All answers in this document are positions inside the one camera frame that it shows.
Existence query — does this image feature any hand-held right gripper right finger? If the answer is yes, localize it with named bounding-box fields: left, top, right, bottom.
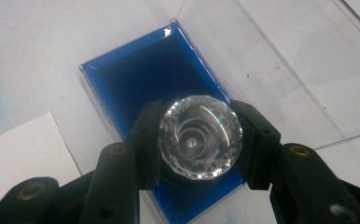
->
left=230, top=100, right=282, bottom=191

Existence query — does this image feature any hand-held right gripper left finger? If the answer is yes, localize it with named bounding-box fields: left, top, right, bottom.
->
left=128, top=99, right=165, bottom=191

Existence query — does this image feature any black stamp with crystal knob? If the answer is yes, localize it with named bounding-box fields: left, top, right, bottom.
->
left=158, top=94, right=243, bottom=188

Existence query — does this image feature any blue ink pad clear case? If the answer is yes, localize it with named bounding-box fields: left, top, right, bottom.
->
left=78, top=0, right=360, bottom=224

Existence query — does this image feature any white paper sheet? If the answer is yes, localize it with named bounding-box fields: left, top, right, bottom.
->
left=0, top=111, right=83, bottom=224

